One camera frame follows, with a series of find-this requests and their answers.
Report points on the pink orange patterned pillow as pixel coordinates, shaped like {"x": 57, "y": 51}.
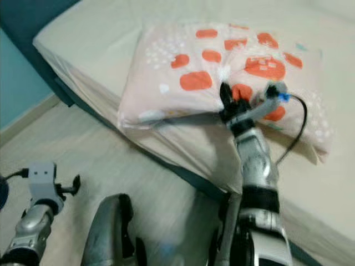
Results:
{"x": 177, "y": 55}

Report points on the grey right robot leg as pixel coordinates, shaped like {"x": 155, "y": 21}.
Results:
{"x": 227, "y": 238}

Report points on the bed with cream sheet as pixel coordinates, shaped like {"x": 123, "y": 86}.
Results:
{"x": 105, "y": 33}

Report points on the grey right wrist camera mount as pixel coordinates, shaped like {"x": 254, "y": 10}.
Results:
{"x": 272, "y": 102}

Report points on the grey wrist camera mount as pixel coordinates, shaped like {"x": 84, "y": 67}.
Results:
{"x": 272, "y": 102}
{"x": 44, "y": 180}

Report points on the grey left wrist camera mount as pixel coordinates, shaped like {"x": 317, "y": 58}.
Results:
{"x": 44, "y": 180}

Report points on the blue upholstered bed frame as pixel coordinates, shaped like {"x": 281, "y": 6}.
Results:
{"x": 28, "y": 16}

